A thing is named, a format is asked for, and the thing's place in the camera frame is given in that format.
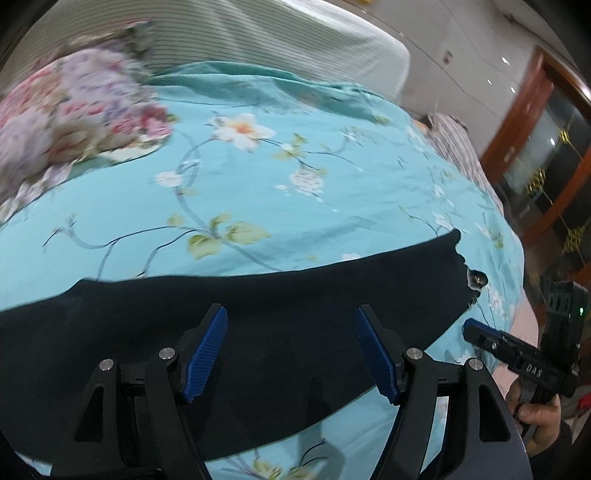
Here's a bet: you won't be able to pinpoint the striped white quilt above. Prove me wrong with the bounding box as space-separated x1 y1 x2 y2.
18 0 411 103

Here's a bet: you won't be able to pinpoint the pink floral pillow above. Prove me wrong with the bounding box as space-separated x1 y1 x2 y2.
0 21 178 222

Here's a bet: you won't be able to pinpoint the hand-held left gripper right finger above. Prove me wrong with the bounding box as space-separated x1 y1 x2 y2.
355 305 525 480

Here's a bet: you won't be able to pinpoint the striped pillow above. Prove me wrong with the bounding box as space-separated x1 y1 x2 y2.
414 112 504 210

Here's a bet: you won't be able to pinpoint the black pants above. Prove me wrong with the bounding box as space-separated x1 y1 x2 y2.
0 229 489 476

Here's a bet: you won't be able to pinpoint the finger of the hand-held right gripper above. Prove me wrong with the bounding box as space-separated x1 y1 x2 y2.
462 318 561 384

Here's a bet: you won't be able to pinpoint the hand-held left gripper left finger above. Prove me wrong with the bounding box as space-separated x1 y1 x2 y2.
51 303 229 480

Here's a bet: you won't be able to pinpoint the person's right hand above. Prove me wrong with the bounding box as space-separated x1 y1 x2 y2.
505 383 563 452

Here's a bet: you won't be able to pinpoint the teal floral bed sheet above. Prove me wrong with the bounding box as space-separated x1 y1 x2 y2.
0 61 527 480

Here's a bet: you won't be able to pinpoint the wooden framed glass door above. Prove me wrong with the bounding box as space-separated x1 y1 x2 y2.
480 46 591 287

